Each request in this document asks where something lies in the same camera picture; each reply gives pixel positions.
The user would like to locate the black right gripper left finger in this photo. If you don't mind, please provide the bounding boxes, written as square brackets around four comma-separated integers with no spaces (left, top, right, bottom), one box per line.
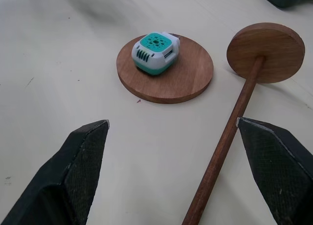
[0,119,110,225]

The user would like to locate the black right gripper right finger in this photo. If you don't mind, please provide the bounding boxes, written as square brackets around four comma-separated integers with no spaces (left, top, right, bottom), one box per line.
[236,117,313,225]

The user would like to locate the wooden rod with round base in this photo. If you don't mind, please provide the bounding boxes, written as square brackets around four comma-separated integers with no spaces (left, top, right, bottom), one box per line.
[181,22,306,225]

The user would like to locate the round wooden base disc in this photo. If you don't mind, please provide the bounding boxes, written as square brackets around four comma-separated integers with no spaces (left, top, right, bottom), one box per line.
[116,34,214,104]

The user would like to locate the white and teal cube device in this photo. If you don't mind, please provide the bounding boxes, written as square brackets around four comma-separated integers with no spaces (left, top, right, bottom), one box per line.
[131,31,181,77]

